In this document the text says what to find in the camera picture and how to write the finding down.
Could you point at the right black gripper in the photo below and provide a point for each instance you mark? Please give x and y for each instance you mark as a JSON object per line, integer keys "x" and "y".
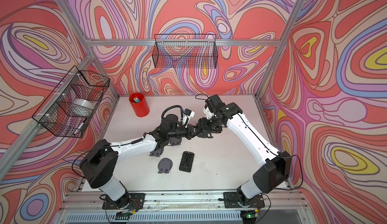
{"x": 202, "y": 127}

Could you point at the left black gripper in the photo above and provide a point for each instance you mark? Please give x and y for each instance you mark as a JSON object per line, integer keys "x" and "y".
{"x": 189, "y": 131}

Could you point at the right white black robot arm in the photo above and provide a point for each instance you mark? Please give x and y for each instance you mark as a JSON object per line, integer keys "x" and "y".
{"x": 273, "y": 166}

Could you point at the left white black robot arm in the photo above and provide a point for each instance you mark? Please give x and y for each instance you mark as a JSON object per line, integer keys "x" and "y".
{"x": 98, "y": 165}

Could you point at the grey folded phone stand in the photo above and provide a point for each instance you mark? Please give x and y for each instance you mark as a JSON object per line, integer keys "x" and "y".
{"x": 164, "y": 166}
{"x": 175, "y": 141}
{"x": 156, "y": 153}

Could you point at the black rectangular phone stand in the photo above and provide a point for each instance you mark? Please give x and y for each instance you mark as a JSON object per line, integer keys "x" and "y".
{"x": 186, "y": 161}

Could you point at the red cylindrical pen cup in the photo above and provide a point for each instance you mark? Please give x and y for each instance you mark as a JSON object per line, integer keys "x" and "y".
{"x": 139, "y": 104}

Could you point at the white marker in basket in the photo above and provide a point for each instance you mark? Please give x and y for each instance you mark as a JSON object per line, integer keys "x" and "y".
{"x": 80, "y": 129}

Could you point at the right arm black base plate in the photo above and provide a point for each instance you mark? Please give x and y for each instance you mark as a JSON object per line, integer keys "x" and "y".
{"x": 238, "y": 200}

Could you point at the rear black wire basket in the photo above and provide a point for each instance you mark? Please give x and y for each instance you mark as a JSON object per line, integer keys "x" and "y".
{"x": 197, "y": 51}

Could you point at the black wire basket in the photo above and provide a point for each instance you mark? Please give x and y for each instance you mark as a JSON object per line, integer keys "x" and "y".
{"x": 59, "y": 116}
{"x": 197, "y": 51}

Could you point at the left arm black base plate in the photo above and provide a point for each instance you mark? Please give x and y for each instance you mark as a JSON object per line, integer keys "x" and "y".
{"x": 131, "y": 202}

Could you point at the left black wire basket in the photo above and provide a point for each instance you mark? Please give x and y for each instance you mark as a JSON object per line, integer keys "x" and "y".
{"x": 59, "y": 116}

